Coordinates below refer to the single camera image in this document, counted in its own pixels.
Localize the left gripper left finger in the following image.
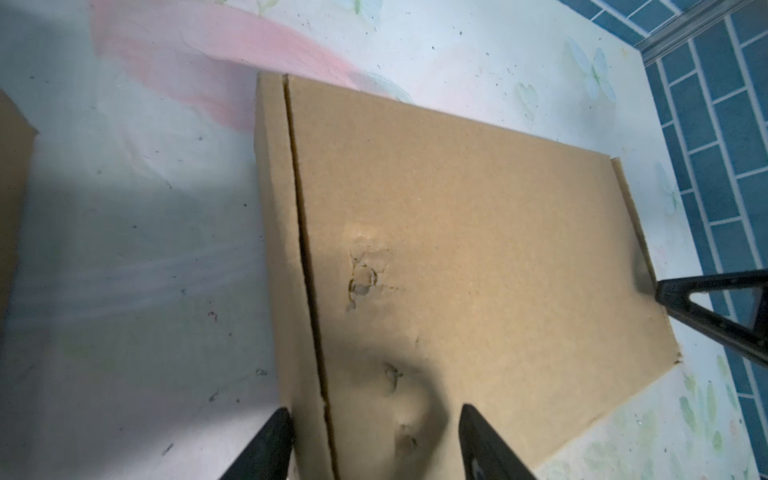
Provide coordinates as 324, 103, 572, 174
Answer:
220, 407, 294, 480

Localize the cardboard stack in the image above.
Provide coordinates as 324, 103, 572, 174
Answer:
254, 73, 680, 479

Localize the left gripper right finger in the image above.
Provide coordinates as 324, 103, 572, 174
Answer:
458, 404, 536, 480

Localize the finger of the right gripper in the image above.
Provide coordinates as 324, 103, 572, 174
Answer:
655, 269, 767, 367

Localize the brown cardboard box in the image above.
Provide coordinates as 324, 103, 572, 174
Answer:
0, 91, 38, 320

